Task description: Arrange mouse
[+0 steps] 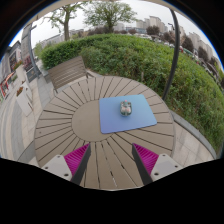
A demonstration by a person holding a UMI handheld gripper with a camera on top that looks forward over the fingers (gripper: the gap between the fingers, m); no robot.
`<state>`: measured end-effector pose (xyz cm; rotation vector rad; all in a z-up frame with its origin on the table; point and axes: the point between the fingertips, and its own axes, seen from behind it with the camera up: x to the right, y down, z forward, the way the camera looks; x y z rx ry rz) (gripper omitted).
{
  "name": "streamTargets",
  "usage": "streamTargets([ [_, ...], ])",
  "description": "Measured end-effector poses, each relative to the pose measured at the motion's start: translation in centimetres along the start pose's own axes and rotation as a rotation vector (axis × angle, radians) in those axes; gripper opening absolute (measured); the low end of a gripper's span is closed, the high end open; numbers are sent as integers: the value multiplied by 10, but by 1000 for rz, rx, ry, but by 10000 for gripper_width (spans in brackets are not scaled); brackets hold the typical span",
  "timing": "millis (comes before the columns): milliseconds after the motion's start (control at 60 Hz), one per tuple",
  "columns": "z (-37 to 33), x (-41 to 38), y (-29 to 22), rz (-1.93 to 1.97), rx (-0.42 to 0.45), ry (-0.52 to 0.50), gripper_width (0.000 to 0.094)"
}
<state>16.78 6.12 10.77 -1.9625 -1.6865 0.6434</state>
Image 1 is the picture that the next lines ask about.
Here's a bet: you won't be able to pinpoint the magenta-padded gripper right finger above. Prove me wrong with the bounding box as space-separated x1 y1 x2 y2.
131 142 184 186

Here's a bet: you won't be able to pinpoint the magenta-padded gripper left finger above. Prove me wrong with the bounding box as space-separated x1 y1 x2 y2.
41 142 92 186

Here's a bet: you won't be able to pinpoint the transparent green computer mouse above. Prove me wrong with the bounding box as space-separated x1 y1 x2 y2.
119 99 133 117

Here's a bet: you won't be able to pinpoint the blue mouse pad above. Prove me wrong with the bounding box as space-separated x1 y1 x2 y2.
98 93 158 135

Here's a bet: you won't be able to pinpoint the white planter box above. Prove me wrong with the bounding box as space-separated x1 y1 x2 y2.
15 85 34 117

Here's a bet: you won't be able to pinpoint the brown slatted outdoor chair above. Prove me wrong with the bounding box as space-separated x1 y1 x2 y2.
47 55 94 94

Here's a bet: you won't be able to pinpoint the dark curved metal pole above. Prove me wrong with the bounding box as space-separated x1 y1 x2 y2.
161 8 181 101

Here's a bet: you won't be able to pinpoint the green hedge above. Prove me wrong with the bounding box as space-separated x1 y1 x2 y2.
39 33 224 154

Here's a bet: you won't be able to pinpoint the tall grey sign pillar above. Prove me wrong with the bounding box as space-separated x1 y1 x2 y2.
20 23 41 83

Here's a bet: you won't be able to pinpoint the distant apartment buildings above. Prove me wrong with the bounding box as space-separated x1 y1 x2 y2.
134 14 221 68

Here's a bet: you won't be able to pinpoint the bare-trunked leafy tree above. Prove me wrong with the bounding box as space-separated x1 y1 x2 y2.
43 1 88 43

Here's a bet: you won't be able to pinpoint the round-crowned green tree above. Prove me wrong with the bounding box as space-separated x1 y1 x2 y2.
83 0 138 34

